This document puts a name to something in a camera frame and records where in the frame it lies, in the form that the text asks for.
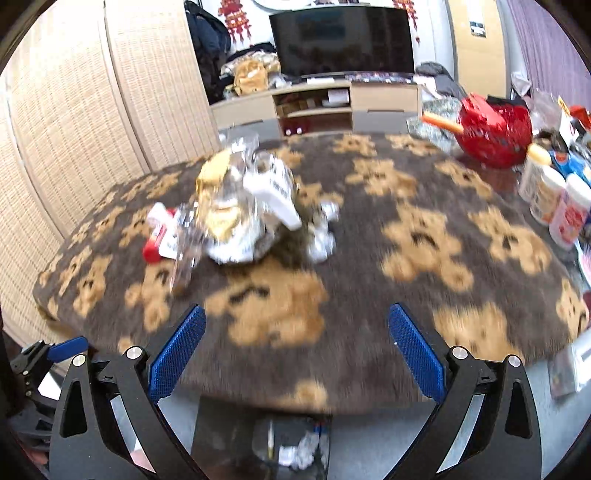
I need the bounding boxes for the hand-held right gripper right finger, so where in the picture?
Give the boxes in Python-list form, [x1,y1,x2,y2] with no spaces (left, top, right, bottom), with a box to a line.
[388,303,543,480]

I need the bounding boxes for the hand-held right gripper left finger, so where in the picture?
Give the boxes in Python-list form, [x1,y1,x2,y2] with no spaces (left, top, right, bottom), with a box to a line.
[48,304,208,480]

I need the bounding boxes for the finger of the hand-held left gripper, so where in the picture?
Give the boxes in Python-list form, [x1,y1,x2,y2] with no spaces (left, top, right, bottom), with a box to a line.
[11,336,88,376]

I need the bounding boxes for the clear plastic wrapper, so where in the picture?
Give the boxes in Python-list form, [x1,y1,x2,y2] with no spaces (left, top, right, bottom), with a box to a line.
[168,205,206,296]

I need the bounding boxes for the black trash bin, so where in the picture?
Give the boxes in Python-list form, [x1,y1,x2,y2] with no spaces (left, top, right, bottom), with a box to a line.
[191,399,333,480]

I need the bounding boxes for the red white packet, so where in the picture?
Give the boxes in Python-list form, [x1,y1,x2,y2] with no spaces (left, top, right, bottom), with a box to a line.
[142,203,185,264]

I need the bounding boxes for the silver gold foil snack bag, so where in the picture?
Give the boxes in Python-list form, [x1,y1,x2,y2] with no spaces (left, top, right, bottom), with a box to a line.
[194,134,301,265]

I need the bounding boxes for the silver foil wrapper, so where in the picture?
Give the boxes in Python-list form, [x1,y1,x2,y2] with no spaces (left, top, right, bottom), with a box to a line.
[305,200,340,264]

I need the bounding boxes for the white paper box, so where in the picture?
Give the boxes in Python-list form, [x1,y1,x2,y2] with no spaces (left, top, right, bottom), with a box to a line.
[242,173,303,230]

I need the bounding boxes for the brown bear print blanket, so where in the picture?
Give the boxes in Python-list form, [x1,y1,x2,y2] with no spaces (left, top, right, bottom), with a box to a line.
[32,131,591,411]

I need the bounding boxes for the crumpled white tissue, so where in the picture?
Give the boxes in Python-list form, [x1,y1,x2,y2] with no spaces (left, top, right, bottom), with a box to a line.
[277,434,321,469]

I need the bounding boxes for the flat plastic packet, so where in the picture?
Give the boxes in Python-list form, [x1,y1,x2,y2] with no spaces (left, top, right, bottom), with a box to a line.
[547,344,591,398]

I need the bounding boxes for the small white bottle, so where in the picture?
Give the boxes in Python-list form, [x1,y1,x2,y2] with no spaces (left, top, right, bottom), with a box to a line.
[530,165,568,227]

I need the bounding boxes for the white bottle pink label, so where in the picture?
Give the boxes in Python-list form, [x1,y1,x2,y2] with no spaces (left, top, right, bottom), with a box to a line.
[549,173,591,252]

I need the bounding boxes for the white bottle yellow cap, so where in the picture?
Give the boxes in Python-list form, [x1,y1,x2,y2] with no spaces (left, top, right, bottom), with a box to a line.
[518,143,552,204]

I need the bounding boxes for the silver patterned wrapping sheet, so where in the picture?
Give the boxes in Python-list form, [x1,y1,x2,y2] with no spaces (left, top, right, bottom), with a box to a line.
[406,97,462,153]

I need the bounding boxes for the red perforated basket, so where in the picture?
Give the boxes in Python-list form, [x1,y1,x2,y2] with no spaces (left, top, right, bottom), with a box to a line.
[455,93,534,169]

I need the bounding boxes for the woven folding screen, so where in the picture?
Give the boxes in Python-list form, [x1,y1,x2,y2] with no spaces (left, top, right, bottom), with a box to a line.
[0,0,220,347]

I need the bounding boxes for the orange white stick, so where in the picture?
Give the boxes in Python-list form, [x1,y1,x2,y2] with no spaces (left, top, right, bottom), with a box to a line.
[421,111,462,134]

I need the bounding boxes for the blue chips bag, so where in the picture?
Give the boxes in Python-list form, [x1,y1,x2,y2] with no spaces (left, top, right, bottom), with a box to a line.
[551,150,591,181]

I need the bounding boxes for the beige grey television cabinet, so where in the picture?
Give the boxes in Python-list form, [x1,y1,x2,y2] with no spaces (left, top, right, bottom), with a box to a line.
[210,79,423,138]

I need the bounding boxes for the clear plastic bag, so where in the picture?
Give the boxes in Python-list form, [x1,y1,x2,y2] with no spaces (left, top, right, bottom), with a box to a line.
[510,71,566,134]

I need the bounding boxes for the dark patterned cushion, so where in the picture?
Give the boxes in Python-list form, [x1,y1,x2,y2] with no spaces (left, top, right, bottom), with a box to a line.
[348,71,414,84]

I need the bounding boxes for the grey jacket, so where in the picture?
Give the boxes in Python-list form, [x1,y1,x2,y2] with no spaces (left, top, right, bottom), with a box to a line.
[416,62,467,100]

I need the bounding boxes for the yellow backpack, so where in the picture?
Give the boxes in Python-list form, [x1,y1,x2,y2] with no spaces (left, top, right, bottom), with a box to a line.
[233,58,269,95]

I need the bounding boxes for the beige standing air conditioner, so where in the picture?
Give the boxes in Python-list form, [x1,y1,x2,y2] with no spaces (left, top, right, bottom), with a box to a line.
[450,0,509,100]

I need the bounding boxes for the pile of clothes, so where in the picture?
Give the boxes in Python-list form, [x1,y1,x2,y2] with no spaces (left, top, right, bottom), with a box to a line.
[221,42,282,88]

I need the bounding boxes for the dark hanging jackets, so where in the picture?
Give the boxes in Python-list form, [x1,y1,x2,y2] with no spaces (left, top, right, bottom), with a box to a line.
[184,0,232,104]

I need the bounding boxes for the black television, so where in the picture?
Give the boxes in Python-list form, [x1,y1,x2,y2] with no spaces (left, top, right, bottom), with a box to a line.
[269,6,415,79]

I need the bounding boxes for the purple curtain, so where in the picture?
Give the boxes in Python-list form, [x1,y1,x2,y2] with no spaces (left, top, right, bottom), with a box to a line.
[501,0,591,109]

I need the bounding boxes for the red hanging ornament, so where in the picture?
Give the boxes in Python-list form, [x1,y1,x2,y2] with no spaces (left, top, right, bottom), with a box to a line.
[392,0,421,44]
[218,0,252,47]

